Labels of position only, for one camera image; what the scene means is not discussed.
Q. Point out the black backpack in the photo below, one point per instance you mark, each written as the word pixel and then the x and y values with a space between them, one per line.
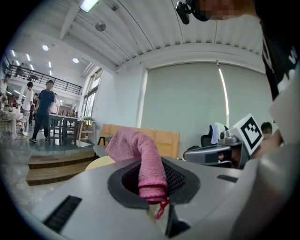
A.
pixel 193 148

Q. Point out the dark dining table set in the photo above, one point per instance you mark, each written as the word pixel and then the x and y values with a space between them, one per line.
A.
pixel 63 118

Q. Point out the dark wooden step platform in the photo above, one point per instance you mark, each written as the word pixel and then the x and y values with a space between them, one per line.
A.
pixel 54 168

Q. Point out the round ceiling dome fixture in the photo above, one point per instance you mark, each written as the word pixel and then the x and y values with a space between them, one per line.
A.
pixel 100 26

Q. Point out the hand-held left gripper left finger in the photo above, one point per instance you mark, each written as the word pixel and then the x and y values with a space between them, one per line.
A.
pixel 93 199

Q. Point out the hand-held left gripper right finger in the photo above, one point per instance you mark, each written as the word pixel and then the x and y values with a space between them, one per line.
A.
pixel 211 187

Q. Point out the person's head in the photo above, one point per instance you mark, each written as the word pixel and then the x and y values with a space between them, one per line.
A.
pixel 222 9

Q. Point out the black balcony railing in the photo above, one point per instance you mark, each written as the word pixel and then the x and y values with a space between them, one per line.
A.
pixel 68 85

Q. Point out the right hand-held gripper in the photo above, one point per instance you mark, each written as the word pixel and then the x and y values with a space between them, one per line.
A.
pixel 250 133

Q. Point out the black office chair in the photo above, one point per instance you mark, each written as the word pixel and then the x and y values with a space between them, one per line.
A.
pixel 206 140

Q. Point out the grey chair black frame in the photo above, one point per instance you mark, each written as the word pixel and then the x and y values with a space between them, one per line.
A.
pixel 99 151

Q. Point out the person's black printed t-shirt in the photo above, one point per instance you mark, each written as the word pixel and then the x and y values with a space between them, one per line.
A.
pixel 281 47

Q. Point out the green potted plant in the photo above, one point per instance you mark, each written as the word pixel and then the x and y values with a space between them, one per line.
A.
pixel 89 119

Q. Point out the light blue white garment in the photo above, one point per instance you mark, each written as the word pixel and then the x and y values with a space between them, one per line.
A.
pixel 214 133

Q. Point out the grey-green roller blind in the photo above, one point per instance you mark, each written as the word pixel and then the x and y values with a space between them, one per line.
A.
pixel 182 98

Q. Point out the wicker chair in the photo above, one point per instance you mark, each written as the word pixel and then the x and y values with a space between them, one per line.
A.
pixel 8 124

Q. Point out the ceiling strip light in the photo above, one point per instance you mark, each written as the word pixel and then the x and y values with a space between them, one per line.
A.
pixel 87 4

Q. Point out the person's right forearm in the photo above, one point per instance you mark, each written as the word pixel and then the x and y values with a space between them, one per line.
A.
pixel 269 145

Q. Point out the black head-worn camera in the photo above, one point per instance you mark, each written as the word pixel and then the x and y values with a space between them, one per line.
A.
pixel 185 11

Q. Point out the light wooden counter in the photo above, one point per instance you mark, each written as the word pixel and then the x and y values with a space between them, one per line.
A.
pixel 86 131

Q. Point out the pink cloth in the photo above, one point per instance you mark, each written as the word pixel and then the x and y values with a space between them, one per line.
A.
pixel 145 152

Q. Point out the large brown wrapped board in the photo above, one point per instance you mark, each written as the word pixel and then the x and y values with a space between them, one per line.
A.
pixel 164 143

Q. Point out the round light wooden table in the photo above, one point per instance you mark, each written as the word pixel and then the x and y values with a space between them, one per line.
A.
pixel 100 162

